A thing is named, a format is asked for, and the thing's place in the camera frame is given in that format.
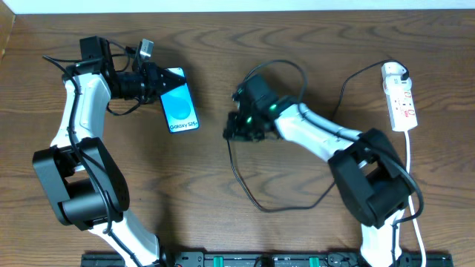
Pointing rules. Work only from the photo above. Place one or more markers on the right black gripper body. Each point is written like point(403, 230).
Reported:
point(241, 132)

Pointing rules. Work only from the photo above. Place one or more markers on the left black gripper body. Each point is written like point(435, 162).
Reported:
point(151, 81)

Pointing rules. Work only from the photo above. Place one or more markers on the blue Galaxy smartphone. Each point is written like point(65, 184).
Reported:
point(179, 110)

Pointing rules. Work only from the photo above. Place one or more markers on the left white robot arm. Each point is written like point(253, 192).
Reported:
point(82, 182)

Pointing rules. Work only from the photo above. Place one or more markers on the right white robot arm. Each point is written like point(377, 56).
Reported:
point(368, 173)

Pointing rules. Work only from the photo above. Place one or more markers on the white charger plug adapter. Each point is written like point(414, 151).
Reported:
point(396, 80)

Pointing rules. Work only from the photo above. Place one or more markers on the white power strip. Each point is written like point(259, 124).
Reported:
point(400, 105)

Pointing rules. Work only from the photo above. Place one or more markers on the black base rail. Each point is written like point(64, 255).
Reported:
point(336, 259)

